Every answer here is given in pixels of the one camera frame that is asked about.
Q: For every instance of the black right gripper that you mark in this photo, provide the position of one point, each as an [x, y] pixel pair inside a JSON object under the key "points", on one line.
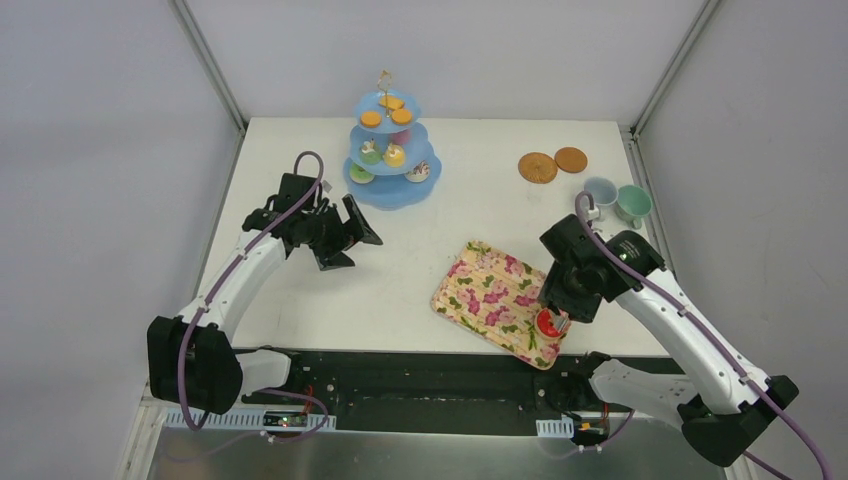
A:
{"points": [[574, 310]]}

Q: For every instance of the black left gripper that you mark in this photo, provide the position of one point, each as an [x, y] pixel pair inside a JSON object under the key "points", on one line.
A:
{"points": [[337, 235]]}

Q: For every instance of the red frosted donut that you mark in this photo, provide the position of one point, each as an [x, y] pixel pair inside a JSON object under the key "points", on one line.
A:
{"points": [[543, 335]]}

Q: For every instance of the blue three-tier cake stand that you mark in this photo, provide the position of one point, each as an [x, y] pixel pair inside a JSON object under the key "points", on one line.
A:
{"points": [[390, 190]]}

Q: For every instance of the dark green flower donut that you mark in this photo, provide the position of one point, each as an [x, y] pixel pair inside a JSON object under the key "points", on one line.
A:
{"points": [[370, 153]]}

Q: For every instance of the chocolate drizzle white donut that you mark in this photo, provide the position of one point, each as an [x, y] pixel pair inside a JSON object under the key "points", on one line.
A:
{"points": [[419, 173]]}

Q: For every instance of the pink frosted cake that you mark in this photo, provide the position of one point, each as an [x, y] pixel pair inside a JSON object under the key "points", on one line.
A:
{"points": [[401, 138]]}

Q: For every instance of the round orange biscuit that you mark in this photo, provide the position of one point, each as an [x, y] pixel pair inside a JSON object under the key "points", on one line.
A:
{"points": [[370, 119], [402, 116]]}

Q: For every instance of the round orange biscuit top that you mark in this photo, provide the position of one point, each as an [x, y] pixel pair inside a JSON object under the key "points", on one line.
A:
{"points": [[402, 116]]}

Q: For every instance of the metal serving tongs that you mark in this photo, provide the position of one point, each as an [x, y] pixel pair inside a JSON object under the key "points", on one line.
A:
{"points": [[553, 323]]}

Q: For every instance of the light green frosted donut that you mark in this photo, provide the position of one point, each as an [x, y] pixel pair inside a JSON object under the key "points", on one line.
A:
{"points": [[359, 175]]}

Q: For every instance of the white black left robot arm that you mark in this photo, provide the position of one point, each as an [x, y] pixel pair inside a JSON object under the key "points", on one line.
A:
{"points": [[191, 358]]}

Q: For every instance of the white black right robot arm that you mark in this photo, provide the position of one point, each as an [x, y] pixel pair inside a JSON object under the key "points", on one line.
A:
{"points": [[721, 402]]}

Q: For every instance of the floral rectangular tray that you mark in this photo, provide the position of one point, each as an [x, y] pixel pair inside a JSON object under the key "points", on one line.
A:
{"points": [[496, 297]]}

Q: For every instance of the light blue teacup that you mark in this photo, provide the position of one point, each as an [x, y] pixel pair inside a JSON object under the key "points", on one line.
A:
{"points": [[604, 194]]}

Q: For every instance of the green teacup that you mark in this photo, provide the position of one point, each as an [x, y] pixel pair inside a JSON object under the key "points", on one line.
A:
{"points": [[633, 206]]}

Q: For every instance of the large round brown coaster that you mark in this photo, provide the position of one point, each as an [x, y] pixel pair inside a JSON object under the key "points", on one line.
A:
{"points": [[537, 168]]}

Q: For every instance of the small round brown coaster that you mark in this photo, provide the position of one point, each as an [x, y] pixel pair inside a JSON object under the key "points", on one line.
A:
{"points": [[571, 160]]}

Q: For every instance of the white right cable duct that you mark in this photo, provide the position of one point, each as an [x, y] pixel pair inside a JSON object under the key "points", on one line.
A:
{"points": [[562, 428]]}

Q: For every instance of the white cable duct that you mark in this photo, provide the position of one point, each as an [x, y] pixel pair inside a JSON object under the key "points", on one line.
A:
{"points": [[562, 428], [283, 421]]}

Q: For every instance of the metal frame rail left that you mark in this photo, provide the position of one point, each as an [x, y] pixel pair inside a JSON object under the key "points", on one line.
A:
{"points": [[215, 75]]}

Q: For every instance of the metal frame rail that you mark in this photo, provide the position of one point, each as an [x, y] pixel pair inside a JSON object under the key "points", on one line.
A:
{"points": [[215, 75], [694, 32]]}

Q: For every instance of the white left cable duct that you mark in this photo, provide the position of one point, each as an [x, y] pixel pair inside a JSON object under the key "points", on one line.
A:
{"points": [[283, 421]]}

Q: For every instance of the metal frame rail right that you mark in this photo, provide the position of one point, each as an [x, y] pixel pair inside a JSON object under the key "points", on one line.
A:
{"points": [[694, 32]]}

